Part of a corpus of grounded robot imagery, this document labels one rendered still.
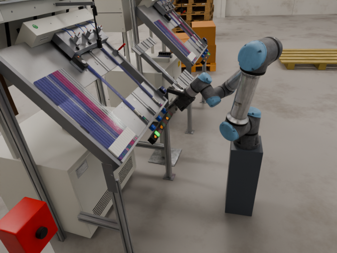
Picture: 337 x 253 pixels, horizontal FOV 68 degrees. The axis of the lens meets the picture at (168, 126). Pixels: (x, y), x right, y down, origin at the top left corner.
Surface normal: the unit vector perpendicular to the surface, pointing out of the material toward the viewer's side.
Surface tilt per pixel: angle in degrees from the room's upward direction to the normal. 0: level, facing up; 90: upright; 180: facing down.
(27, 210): 0
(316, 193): 0
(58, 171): 90
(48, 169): 90
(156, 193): 0
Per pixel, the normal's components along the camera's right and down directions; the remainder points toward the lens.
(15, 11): 0.95, 0.12
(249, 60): -0.76, 0.26
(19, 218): -0.05, -0.85
